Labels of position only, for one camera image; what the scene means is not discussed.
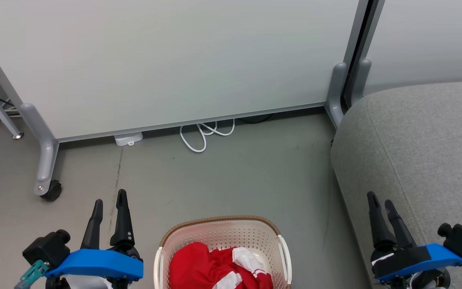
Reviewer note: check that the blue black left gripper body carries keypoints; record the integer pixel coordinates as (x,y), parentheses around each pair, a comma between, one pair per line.
(98,263)

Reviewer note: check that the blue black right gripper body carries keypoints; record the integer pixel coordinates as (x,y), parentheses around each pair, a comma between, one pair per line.
(419,259)

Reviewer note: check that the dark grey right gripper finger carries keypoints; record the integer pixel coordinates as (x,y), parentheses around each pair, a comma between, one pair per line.
(380,224)
(400,228)

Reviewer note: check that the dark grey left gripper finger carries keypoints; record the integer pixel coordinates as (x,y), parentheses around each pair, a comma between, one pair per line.
(93,228)
(122,224)

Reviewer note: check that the red and white shirt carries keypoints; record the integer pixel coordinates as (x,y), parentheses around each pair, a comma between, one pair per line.
(191,267)

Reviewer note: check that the red and white garment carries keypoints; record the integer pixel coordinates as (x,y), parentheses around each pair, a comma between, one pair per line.
(251,277)

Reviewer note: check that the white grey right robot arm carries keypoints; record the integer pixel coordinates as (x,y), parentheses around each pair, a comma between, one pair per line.
(419,281)

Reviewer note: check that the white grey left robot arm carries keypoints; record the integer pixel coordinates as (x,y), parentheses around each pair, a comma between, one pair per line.
(86,283)

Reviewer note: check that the grey fabric sofa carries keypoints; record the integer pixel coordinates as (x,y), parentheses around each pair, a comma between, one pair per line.
(415,140)

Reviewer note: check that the black caster wheel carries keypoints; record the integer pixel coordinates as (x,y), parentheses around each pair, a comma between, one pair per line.
(52,191)

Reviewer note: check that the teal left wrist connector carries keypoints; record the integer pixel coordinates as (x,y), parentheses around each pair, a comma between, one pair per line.
(32,275)

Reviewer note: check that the grey partition foot with caster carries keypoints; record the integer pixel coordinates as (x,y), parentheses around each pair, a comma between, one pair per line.
(47,156)

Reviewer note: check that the white power adapter box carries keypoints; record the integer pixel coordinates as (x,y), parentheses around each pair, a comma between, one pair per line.
(128,139)

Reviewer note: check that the cream perforated laundry basket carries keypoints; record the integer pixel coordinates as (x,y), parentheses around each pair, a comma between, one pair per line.
(223,233)

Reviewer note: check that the short grey partition foot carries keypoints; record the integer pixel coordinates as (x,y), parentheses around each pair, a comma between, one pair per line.
(336,92)
(362,78)

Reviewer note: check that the wide white partition panel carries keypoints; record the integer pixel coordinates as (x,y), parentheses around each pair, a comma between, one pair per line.
(175,60)

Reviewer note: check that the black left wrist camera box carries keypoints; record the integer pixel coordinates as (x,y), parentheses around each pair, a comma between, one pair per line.
(46,249)

